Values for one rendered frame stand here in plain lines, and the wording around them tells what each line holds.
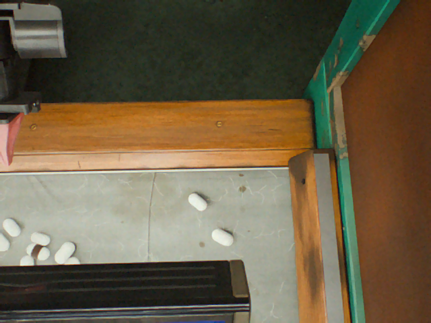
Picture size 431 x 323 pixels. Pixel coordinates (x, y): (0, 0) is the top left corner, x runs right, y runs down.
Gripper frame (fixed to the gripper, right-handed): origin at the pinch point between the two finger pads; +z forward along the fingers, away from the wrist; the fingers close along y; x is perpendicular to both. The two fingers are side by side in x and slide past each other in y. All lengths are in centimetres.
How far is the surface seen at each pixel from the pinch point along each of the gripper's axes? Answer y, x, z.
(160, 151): 21.0, 10.7, 3.0
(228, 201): 32.5, 7.3, 10.8
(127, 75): 3, 102, 12
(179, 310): 25.5, -31.4, -0.1
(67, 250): 6.6, 0.9, 16.2
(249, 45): 46, 109, 2
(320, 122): 47.8, 11.5, -2.0
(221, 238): 31.2, 1.7, 14.5
